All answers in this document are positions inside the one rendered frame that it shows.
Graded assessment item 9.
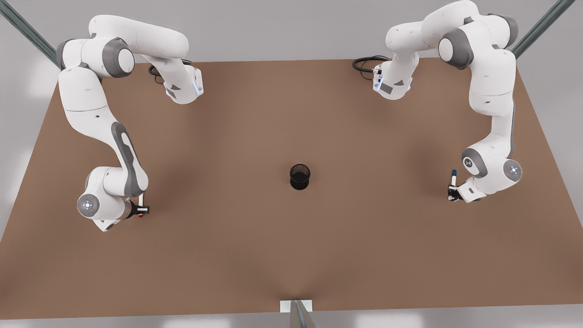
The black mesh pen cup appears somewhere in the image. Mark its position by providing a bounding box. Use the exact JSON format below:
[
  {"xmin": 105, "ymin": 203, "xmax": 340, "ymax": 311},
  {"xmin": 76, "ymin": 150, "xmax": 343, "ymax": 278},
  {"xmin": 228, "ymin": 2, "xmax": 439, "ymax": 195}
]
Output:
[{"xmin": 290, "ymin": 164, "xmax": 312, "ymax": 190}]

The black cable loop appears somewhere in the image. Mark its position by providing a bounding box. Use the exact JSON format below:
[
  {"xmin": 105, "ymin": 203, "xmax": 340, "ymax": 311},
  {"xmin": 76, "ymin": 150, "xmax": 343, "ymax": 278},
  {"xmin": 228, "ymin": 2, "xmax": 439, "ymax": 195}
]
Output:
[
  {"xmin": 352, "ymin": 56, "xmax": 390, "ymax": 82},
  {"xmin": 148, "ymin": 59, "xmax": 194, "ymax": 85}
]

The silver frame post with foot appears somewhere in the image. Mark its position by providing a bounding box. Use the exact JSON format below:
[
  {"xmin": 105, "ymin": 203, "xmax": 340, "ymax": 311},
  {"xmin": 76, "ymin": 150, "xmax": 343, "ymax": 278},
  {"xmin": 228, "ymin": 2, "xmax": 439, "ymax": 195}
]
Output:
[{"xmin": 280, "ymin": 299, "xmax": 317, "ymax": 328}]

